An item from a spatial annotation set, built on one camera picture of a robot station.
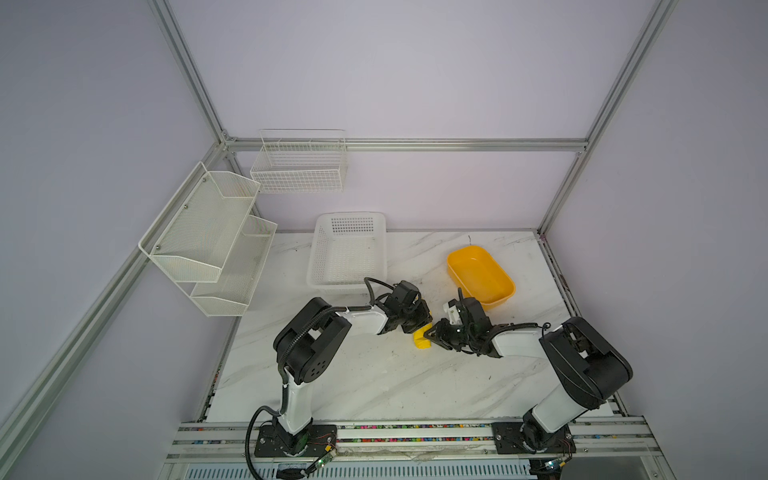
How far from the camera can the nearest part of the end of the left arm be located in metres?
0.74

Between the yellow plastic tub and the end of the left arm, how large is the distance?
8.1 inches

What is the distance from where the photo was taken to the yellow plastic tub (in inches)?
39.7
